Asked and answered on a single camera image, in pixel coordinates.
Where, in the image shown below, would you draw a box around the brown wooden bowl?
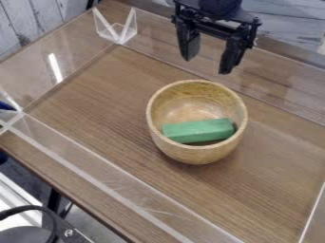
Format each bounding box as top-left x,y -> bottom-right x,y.
146,80 -> 247,165

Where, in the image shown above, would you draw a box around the green rectangular block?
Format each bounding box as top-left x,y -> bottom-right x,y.
162,119 -> 235,143

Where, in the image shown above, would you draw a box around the clear acrylic tray walls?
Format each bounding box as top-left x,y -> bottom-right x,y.
0,2 -> 325,243

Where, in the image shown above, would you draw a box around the black table leg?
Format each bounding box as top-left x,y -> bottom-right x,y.
47,189 -> 63,213

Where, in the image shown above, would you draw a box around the black metal base plate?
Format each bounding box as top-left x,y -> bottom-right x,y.
42,215 -> 94,243

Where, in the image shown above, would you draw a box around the blue object at left edge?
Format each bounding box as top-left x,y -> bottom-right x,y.
0,101 -> 16,111

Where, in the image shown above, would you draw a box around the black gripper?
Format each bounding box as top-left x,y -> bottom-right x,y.
171,0 -> 262,75

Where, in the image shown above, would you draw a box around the black cable loop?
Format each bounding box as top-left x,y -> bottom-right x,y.
0,204 -> 62,243

